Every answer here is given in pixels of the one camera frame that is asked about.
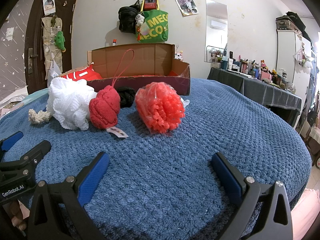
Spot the black fuzzy pompom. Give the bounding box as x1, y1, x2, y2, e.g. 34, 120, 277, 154
116, 87, 136, 108

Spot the wall mirror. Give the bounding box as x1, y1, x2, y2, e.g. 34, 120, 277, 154
204, 0, 228, 63

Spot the cardboard box red lining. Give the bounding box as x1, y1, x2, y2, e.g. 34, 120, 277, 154
61, 43, 190, 95

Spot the white mesh bath pouf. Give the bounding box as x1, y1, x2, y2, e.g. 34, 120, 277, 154
28, 76, 98, 131

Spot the pink plush toy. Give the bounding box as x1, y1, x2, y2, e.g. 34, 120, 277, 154
174, 51, 183, 61

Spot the table with grey cloth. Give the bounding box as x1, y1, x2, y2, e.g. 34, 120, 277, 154
207, 67, 302, 127

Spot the person's left hand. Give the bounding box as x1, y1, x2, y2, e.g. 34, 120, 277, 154
3, 200, 30, 231

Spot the white wardrobe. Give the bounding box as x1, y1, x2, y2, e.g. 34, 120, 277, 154
276, 30, 313, 92

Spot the dark wooden door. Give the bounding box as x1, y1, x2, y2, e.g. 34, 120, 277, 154
24, 0, 76, 94

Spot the red mesh pouf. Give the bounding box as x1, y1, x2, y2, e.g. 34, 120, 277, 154
135, 82, 190, 133

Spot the blue knitted blanket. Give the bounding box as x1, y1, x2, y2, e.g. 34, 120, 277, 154
1, 79, 311, 239

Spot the green plush toy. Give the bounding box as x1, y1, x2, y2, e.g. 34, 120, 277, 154
54, 31, 66, 53

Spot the black bag on wall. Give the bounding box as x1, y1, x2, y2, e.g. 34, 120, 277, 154
118, 0, 140, 34

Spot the white plastic bag on door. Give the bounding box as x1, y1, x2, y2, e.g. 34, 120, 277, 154
47, 60, 61, 87

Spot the photo on wall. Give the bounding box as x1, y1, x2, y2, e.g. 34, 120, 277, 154
175, 0, 199, 17

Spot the green tote bag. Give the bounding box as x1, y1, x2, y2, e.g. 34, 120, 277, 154
135, 0, 169, 43

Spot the red chenille sponge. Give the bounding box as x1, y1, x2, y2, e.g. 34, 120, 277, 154
89, 49, 135, 130

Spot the hanging fabric organizer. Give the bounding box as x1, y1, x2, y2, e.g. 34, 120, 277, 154
41, 17, 62, 80

